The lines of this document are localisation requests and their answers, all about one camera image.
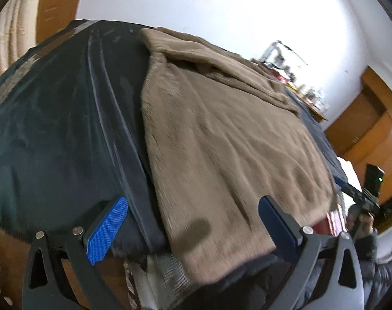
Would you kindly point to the brown fleece sweater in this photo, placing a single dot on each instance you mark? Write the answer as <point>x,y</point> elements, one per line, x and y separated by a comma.
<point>221,142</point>

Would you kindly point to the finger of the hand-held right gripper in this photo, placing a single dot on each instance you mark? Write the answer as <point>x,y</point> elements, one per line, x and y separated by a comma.
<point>347,189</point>

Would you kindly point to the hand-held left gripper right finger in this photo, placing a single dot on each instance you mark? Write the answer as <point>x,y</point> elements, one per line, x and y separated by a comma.
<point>278,229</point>

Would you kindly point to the grey striped bedding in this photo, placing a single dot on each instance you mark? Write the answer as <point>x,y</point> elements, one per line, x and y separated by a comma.
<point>170,274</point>

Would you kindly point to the dark bed sheet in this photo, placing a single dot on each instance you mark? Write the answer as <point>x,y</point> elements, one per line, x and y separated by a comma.
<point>54,135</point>

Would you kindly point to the wooden wardrobe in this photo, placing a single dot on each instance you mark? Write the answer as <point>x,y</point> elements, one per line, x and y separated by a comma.
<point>370,126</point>

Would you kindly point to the beige curtain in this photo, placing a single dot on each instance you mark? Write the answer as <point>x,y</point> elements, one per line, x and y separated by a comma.
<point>12,38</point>

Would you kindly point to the person's right hand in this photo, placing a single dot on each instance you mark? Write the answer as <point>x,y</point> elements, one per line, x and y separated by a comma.
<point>365,226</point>

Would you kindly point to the wooden desk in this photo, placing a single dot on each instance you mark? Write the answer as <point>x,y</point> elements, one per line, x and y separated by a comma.
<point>312,106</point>

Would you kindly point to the wooden door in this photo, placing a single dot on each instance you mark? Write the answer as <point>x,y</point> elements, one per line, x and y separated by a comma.
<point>58,3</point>

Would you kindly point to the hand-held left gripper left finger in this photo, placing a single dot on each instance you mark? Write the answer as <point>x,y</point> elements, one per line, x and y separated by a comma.
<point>107,229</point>

